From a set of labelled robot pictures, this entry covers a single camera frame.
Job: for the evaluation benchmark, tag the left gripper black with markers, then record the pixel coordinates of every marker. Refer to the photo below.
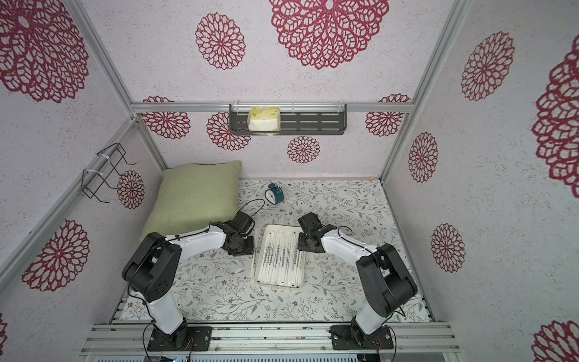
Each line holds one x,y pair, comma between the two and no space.
250,250

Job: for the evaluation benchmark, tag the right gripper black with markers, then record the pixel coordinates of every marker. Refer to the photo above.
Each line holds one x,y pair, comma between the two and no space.
305,243

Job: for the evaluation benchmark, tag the straw pile edge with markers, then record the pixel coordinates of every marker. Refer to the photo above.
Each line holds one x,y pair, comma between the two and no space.
257,259

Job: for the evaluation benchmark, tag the straw pile short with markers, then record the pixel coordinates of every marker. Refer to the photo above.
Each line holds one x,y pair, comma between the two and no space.
273,264

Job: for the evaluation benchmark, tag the white storage tray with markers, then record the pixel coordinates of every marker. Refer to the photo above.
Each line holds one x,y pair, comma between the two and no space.
295,231

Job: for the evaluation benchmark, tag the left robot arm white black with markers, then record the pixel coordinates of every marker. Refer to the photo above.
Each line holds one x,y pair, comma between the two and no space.
151,270

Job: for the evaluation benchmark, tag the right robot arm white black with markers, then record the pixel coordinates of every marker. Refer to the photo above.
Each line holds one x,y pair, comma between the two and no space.
386,281

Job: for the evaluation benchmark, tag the teal alarm clock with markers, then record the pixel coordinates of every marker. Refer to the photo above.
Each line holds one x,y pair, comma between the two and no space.
274,194

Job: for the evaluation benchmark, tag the green pillow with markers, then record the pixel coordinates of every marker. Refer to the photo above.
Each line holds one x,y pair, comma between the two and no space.
193,196

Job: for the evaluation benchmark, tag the yellow sponge block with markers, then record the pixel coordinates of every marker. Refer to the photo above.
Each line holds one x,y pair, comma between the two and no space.
262,119

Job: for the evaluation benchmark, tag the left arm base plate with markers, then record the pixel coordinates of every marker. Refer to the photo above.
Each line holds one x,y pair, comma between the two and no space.
184,339

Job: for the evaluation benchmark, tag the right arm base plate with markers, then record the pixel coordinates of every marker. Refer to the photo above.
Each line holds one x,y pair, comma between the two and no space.
353,338

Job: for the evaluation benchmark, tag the dark metal wall shelf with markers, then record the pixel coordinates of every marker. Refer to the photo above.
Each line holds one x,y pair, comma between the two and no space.
331,122

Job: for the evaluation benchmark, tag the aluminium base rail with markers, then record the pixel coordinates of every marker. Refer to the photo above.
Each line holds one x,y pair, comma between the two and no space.
271,338

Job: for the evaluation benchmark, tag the black wire wall rack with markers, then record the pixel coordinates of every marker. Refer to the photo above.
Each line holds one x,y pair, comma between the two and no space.
109,158

